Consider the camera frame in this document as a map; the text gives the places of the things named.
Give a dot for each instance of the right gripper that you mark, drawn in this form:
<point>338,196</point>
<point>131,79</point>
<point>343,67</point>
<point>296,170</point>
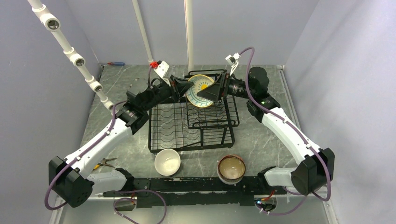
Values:
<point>212,92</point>

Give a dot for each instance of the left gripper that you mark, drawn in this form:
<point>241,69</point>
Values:
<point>180,86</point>

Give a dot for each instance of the blue yellow patterned bowl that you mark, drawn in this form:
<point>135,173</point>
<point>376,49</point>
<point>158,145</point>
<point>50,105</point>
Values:
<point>201,82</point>

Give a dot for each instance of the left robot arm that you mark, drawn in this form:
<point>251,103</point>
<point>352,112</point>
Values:
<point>72,178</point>

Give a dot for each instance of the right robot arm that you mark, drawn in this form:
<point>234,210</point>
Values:
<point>315,165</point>

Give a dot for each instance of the red blue screwdriver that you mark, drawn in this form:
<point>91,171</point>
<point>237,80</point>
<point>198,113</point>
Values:
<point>116,63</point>

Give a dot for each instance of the brown glazed bowl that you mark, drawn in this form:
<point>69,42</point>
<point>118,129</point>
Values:
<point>231,169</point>

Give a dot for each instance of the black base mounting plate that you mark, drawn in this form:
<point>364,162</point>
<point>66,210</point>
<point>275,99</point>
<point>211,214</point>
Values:
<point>196,191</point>

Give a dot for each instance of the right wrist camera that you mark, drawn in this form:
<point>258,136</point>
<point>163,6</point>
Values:
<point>233,62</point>

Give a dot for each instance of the black wire dish rack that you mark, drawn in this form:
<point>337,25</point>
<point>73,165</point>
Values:
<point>184,127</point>

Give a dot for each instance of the yellow handled pliers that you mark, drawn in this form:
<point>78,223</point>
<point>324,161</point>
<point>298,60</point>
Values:
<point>104,162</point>

